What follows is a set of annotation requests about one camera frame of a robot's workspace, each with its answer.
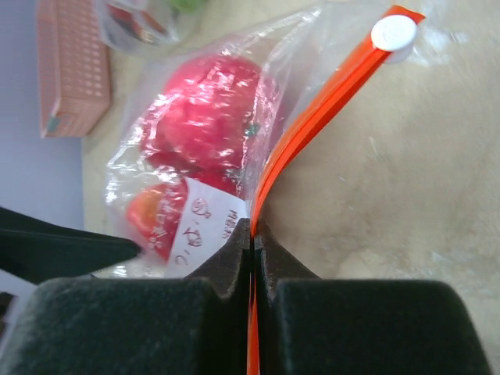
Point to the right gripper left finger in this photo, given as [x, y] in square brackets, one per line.
[86, 325]

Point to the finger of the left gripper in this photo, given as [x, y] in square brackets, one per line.
[37, 251]

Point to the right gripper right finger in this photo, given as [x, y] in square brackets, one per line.
[303, 324]

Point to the pink perforated plastic basket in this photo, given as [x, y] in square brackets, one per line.
[74, 76]

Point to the orange zip bag with apples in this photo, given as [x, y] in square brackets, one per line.
[207, 135]

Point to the blue zip bag small fruits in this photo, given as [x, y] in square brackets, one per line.
[140, 27]

